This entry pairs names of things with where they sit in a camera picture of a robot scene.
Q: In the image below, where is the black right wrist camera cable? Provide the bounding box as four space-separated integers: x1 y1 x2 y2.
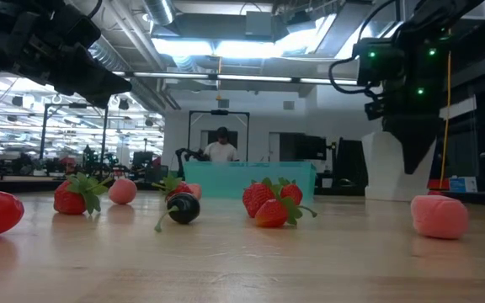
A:
328 56 379 101

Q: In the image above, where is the teal translucent plastic container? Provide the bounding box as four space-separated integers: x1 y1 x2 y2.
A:
182 161 317 201

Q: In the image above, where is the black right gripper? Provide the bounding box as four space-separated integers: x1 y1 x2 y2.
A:
381 82 448 174

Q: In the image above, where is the black gantry frame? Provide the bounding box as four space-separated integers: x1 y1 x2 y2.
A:
39 103 109 172
186 109 251 163

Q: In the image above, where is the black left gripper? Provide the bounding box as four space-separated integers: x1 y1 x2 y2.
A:
0 3 133 109

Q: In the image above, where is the long ceiling light tube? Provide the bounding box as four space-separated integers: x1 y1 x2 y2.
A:
111 70 211 80
299 77 360 87
216 74 293 83

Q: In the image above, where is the blue cardboard box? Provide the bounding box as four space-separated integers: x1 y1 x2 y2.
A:
448 176 478 194

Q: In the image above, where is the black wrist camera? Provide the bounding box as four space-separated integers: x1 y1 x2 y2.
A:
52 3 103 48
363 99 386 122

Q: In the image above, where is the white faceted plant pot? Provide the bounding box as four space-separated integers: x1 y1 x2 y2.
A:
360 130 438 202

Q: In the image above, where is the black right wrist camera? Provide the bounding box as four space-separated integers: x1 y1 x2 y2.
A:
363 99 386 122

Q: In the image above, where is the black plastic cherry green stem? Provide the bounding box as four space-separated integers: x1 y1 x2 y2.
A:
153 192 201 233

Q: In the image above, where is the person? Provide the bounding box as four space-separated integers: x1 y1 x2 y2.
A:
202 125 240 163

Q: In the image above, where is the yellow hanging cable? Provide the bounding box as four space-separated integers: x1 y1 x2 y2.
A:
438 27 453 189

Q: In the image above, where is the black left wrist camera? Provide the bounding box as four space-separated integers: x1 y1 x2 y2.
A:
52 3 103 48

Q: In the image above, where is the black monitor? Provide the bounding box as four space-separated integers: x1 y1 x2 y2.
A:
279 132 328 163

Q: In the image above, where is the grey ceiling unit box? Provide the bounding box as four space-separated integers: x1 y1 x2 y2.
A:
244 10 274 37

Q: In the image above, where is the silver ventilation duct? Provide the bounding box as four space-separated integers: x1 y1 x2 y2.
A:
142 0 177 26

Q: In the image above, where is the black office chair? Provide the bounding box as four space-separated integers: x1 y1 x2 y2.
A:
333 137 369 195

